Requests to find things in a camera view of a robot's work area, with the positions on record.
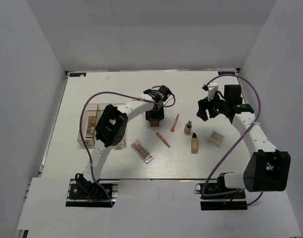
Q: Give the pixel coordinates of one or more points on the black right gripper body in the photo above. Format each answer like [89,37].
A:
[216,106]

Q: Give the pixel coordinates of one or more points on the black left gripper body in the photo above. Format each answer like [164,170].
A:
[155,114]

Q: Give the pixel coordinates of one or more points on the pink blush palette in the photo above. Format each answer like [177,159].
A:
[154,122]

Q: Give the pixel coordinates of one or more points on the mauve eyeshadow palette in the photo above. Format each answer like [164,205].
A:
[142,151]

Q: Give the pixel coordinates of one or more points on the brown eyeshadow palette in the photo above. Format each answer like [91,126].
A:
[90,126]

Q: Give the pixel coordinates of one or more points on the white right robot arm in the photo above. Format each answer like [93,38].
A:
[268,167]

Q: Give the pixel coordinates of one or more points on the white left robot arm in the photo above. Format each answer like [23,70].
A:
[110,130]

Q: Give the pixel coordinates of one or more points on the orange makeup brush upper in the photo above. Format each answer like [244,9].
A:
[174,124]

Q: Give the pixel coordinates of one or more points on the small foundation bottle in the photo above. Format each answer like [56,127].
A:
[188,127]

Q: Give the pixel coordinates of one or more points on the pastel square eyeshadow palette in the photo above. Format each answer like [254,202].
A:
[216,138]

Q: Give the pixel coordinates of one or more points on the tall foundation bottle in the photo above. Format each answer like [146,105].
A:
[194,144]

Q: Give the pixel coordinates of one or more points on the right clear organizer bin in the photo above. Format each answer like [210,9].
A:
[123,141]

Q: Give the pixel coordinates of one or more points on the clear organizer bin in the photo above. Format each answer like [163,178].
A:
[91,110]
[123,141]
[101,108]

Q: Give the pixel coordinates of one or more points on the middle clear organizer bin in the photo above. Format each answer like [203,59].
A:
[101,108]

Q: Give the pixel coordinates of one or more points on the left clear organizer bin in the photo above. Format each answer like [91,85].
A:
[91,110]

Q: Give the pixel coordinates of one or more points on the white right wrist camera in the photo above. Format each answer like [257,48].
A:
[210,87]

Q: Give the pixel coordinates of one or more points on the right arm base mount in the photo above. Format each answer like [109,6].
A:
[234,201]

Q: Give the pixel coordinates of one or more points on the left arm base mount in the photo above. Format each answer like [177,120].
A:
[77,197]

